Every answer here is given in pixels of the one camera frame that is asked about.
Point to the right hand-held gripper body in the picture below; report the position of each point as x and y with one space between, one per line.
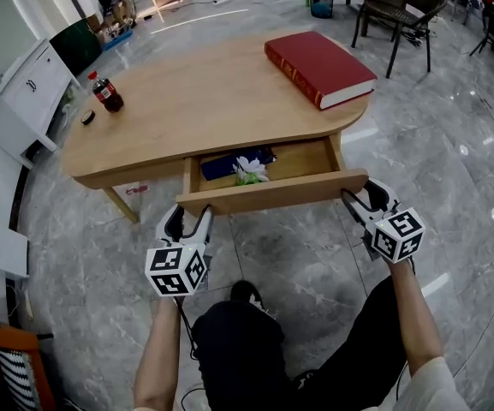
400 234

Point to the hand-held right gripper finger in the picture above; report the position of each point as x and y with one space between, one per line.
360 214
390 197

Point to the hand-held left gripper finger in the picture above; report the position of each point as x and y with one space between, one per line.
165 223
201 229

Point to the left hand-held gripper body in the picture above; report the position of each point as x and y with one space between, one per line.
174 270

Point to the wooden drawer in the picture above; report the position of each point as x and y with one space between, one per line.
272 195

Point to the person's right forearm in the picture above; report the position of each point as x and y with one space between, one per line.
418 315

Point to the person's left forearm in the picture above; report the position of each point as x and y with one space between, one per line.
156 358

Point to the wooden coffee table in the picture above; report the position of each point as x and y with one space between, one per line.
208 101

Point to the red white packet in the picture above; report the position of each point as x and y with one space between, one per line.
137 190

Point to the dark blue box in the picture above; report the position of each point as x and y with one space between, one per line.
218 167

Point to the person's black shoe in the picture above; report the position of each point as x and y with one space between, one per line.
246 291

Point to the white artificial flower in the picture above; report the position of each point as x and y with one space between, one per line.
251 169

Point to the person's black trousers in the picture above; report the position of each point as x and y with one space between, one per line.
238 358

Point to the black bottle cap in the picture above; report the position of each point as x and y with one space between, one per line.
88 117

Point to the dark soda bottle red cap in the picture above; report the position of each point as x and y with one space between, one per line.
107 94

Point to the red hardcover book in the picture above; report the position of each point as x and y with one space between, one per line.
323 62

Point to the person's beige shirt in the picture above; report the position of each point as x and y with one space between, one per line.
426 388

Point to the orange chair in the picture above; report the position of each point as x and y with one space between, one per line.
7 338

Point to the white sink cabinet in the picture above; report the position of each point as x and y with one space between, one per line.
24 105

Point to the blue tray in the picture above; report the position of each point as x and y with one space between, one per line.
118 40

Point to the dark wicker chair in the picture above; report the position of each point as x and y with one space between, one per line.
400 7

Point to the black white striped cushion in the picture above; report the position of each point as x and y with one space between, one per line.
15 379

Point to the black mesh waste bin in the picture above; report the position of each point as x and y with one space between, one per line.
321 4

